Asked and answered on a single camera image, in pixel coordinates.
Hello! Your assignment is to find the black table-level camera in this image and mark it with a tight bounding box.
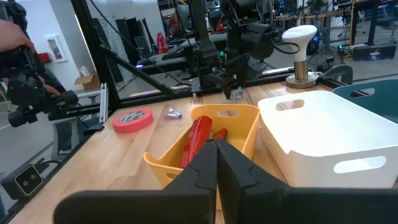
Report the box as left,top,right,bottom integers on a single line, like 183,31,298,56
1,164,46,202

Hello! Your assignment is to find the silver aluminium extrusion piece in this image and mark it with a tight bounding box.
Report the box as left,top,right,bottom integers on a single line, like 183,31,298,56
98,82,109,124

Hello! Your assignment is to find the person's hand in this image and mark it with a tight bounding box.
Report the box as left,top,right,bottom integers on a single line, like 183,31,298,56
39,76,62,98
0,20,35,53

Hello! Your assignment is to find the cardboard box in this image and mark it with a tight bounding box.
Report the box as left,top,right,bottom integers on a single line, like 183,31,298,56
74,73,101,91

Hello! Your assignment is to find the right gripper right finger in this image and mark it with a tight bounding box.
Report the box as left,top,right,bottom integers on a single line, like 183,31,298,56
216,139,398,224

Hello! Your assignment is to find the red wall box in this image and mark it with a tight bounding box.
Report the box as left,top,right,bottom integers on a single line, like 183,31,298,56
37,52,52,64

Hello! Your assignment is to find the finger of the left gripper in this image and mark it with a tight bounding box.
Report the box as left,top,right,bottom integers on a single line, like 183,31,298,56
214,72,238,100
234,73,250,94

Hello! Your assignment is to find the pink tape roll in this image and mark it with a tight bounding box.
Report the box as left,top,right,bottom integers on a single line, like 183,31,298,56
111,108,154,134

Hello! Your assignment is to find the white wall cabinet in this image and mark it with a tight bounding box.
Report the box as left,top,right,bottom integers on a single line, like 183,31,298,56
45,34,68,63

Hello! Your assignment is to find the yellow plastic bin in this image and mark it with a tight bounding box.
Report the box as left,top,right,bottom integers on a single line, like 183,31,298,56
142,104,261,211

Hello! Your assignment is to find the white mushroom table lamp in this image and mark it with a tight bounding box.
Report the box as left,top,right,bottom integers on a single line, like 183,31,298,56
281,24,320,90

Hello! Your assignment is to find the teal plastic bin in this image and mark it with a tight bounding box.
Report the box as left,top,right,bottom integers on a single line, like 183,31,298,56
331,78,398,124

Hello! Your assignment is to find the white plastic bin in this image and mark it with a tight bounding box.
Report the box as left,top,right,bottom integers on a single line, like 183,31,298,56
257,90,398,189

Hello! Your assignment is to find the lilac staple remover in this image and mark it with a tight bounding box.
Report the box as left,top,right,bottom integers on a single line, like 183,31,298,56
163,105,183,120

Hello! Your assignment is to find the black wire floor fan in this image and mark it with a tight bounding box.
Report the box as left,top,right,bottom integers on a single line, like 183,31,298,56
307,45,335,74

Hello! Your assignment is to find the red stapler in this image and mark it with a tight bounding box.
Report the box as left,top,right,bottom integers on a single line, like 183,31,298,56
179,115,228,169

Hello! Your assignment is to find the black box with logo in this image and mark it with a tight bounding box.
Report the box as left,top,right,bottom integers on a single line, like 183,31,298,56
353,43,397,62

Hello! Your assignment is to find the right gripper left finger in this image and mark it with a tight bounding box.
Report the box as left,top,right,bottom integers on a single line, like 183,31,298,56
53,139,218,224

